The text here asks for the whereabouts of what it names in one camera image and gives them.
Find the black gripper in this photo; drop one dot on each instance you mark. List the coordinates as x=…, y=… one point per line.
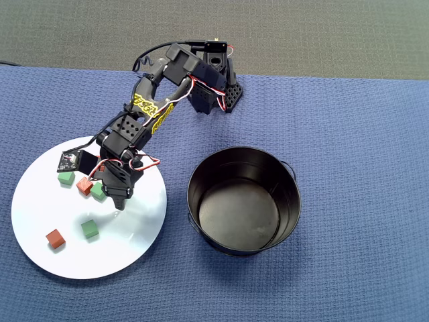
x=118, y=188

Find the green cube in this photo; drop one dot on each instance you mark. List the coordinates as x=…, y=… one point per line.
x=66, y=177
x=97, y=192
x=89, y=228

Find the white round plate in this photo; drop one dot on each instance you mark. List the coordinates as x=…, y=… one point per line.
x=134, y=234

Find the black metal bucket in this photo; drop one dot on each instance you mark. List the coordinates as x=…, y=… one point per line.
x=234, y=214

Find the blue woven table cloth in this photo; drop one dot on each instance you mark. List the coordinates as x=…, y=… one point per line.
x=335, y=167

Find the wrist camera board with mount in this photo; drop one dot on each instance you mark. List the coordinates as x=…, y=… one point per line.
x=68, y=160

